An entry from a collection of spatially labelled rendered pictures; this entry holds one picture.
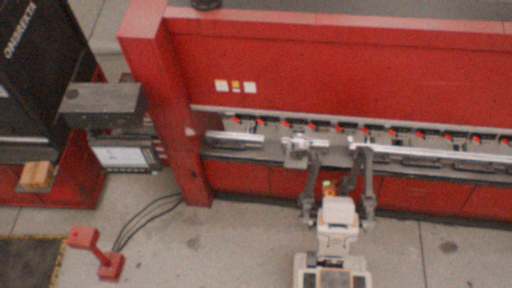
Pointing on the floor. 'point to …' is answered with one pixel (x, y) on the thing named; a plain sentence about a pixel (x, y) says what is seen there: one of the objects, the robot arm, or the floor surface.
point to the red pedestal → (111, 262)
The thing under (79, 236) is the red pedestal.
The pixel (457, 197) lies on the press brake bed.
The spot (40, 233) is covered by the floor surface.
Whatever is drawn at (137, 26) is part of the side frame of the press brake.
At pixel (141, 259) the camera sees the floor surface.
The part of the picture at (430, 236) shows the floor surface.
